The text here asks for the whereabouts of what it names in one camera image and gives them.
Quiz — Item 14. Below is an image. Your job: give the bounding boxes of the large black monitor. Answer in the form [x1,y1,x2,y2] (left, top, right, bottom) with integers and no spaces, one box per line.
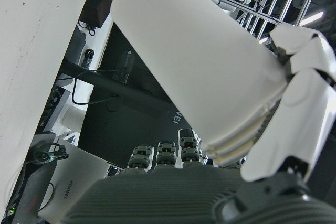
[78,22,211,175]

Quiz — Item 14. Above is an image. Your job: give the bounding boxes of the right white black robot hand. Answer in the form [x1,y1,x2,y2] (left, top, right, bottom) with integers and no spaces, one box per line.
[62,23,336,224]

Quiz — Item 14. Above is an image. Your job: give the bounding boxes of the ceiling light strip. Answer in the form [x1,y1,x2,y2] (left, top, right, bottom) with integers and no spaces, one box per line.
[301,11,326,24]

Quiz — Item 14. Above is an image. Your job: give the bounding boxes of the black rectangular device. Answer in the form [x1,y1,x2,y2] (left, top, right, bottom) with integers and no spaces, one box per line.
[112,49,136,83]

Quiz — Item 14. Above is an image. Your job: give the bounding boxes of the white paper roll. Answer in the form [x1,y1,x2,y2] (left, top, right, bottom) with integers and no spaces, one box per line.
[62,105,87,130]

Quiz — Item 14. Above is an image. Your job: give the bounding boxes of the silver laptop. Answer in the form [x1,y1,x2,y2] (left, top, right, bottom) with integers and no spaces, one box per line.
[39,140,111,221]

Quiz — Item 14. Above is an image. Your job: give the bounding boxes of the black flat monitor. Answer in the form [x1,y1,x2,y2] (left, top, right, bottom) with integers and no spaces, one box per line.
[78,0,132,29]

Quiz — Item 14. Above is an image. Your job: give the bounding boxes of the white paper cup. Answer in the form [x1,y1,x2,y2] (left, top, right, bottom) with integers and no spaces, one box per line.
[109,0,289,166]

